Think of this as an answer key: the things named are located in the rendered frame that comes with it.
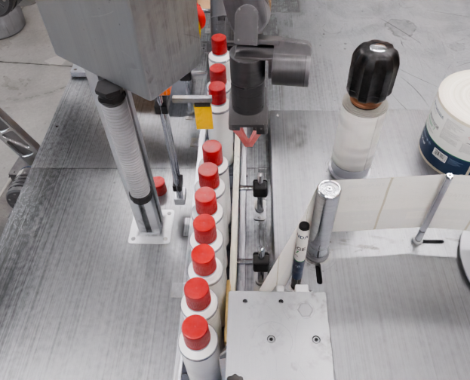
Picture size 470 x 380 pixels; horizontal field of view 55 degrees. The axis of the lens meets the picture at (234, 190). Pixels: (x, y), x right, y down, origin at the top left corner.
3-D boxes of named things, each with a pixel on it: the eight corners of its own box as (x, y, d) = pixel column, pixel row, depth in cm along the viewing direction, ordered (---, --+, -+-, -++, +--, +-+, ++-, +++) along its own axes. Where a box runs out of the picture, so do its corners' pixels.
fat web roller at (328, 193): (330, 263, 83) (345, 199, 69) (305, 263, 83) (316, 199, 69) (327, 242, 86) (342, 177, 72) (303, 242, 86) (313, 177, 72)
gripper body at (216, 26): (243, 48, 105) (243, 15, 104) (200, 49, 106) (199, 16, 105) (244, 51, 112) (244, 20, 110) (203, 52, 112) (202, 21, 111)
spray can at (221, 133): (233, 169, 99) (229, 94, 83) (210, 169, 99) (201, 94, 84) (234, 152, 102) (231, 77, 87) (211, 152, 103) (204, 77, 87)
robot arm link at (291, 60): (243, 0, 72) (235, 4, 64) (315, 3, 70) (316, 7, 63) (240, 75, 77) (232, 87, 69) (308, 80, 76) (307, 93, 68)
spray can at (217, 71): (233, 150, 103) (230, 75, 87) (210, 150, 103) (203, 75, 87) (234, 135, 106) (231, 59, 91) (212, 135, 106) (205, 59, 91)
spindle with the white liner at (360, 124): (373, 184, 95) (411, 62, 72) (330, 184, 95) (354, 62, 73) (367, 154, 101) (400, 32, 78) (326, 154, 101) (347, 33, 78)
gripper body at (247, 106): (266, 94, 82) (267, 59, 77) (267, 133, 76) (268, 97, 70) (231, 94, 83) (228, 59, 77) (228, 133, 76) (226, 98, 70)
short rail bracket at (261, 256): (268, 289, 86) (270, 255, 76) (235, 289, 86) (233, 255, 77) (268, 274, 88) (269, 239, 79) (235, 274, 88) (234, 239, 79)
